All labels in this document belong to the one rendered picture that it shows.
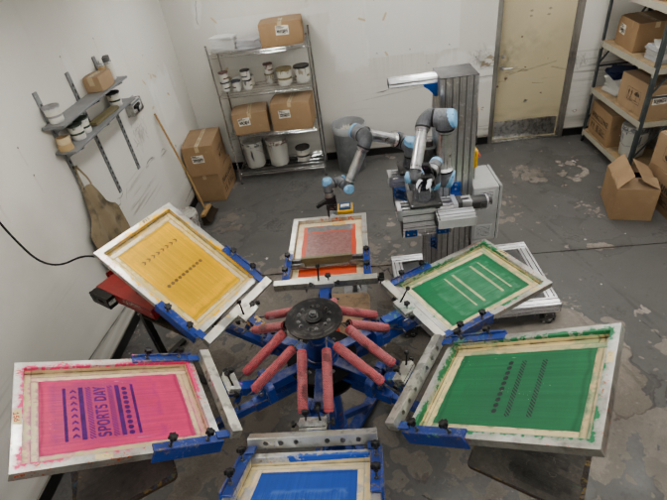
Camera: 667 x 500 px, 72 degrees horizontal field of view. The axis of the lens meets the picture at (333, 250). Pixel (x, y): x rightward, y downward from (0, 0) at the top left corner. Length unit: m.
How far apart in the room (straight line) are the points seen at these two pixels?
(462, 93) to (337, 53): 3.38
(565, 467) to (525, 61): 5.41
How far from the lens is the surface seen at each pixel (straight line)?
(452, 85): 3.19
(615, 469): 3.60
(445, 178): 3.16
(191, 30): 6.61
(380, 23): 6.32
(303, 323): 2.37
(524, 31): 6.76
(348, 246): 3.41
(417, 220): 3.35
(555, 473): 2.37
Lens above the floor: 2.98
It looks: 37 degrees down
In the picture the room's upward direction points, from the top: 9 degrees counter-clockwise
